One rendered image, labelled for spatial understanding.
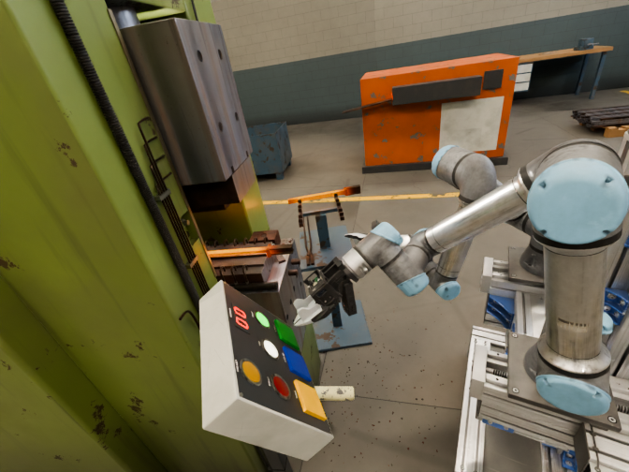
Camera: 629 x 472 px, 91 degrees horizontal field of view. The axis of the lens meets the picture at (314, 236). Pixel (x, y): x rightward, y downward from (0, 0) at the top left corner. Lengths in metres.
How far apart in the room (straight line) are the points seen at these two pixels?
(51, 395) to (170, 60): 1.04
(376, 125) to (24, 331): 4.12
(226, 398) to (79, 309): 0.63
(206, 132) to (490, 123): 4.10
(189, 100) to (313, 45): 7.83
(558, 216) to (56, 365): 1.34
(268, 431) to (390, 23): 8.26
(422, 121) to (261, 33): 5.56
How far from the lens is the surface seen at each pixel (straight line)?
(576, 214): 0.60
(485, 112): 4.64
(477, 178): 1.03
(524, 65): 8.07
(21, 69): 0.79
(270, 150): 4.83
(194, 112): 0.93
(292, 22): 8.81
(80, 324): 1.15
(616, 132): 6.15
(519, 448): 1.67
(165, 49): 0.93
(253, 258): 1.25
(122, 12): 1.12
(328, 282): 0.79
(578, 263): 0.67
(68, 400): 1.36
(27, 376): 1.27
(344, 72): 8.57
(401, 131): 4.55
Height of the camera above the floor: 1.65
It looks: 31 degrees down
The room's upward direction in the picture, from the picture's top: 10 degrees counter-clockwise
